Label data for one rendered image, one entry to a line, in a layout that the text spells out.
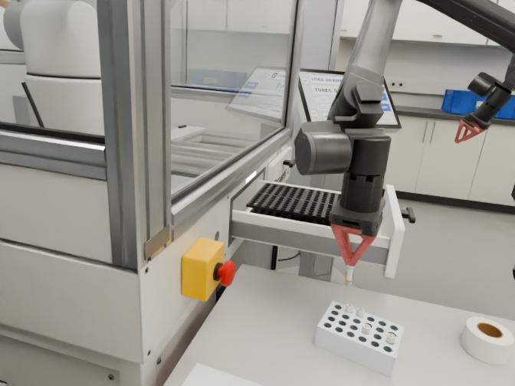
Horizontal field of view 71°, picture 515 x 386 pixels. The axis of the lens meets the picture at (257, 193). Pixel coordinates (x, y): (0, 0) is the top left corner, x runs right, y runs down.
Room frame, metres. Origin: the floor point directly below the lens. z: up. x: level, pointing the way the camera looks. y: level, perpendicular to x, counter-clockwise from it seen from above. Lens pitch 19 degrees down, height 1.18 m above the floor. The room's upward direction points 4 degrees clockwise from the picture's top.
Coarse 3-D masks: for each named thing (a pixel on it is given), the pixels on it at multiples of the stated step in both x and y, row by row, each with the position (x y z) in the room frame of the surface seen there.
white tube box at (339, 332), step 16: (336, 304) 0.55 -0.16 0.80; (320, 320) 0.50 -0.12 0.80; (336, 320) 0.50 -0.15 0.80; (352, 320) 0.51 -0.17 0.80; (368, 320) 0.51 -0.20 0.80; (384, 320) 0.51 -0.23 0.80; (320, 336) 0.48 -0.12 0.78; (336, 336) 0.47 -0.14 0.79; (352, 336) 0.48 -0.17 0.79; (368, 336) 0.47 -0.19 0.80; (384, 336) 0.47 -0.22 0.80; (400, 336) 0.48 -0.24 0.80; (336, 352) 0.47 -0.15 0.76; (352, 352) 0.46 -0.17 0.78; (368, 352) 0.45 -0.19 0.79; (384, 352) 0.44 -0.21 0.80; (384, 368) 0.43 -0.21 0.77
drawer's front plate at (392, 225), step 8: (392, 192) 0.82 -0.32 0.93; (392, 200) 0.77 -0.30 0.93; (384, 208) 0.83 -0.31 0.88; (392, 208) 0.71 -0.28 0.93; (384, 216) 0.80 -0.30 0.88; (392, 216) 0.67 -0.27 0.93; (400, 216) 0.67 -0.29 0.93; (384, 224) 0.77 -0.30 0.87; (392, 224) 0.65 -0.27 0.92; (400, 224) 0.63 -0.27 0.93; (384, 232) 0.74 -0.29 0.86; (392, 232) 0.63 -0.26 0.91; (400, 232) 0.61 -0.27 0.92; (392, 240) 0.61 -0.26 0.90; (400, 240) 0.61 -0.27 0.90; (392, 248) 0.61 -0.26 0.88; (400, 248) 0.61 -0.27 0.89; (392, 256) 0.61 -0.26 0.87; (392, 264) 0.61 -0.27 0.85; (384, 272) 0.63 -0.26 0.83; (392, 272) 0.61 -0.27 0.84
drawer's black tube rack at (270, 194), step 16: (272, 192) 0.84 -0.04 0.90; (288, 192) 0.85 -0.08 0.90; (304, 192) 0.85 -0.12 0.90; (320, 192) 0.87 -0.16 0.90; (256, 208) 0.75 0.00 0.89; (272, 208) 0.73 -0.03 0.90; (288, 208) 0.74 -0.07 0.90; (304, 208) 0.75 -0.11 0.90; (320, 208) 0.76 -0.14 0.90; (320, 224) 0.73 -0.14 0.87
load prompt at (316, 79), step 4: (312, 76) 1.75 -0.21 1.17; (316, 76) 1.76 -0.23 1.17; (320, 76) 1.77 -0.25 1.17; (324, 76) 1.78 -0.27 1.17; (328, 76) 1.79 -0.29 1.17; (332, 76) 1.80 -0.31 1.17; (336, 76) 1.81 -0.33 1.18; (312, 80) 1.73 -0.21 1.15; (316, 80) 1.74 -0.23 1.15; (320, 80) 1.75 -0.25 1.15; (324, 80) 1.76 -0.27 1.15; (328, 80) 1.77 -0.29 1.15; (332, 80) 1.78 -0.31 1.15; (336, 80) 1.79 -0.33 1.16; (340, 80) 1.80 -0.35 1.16; (328, 84) 1.76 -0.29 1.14; (332, 84) 1.77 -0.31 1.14; (336, 84) 1.78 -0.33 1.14
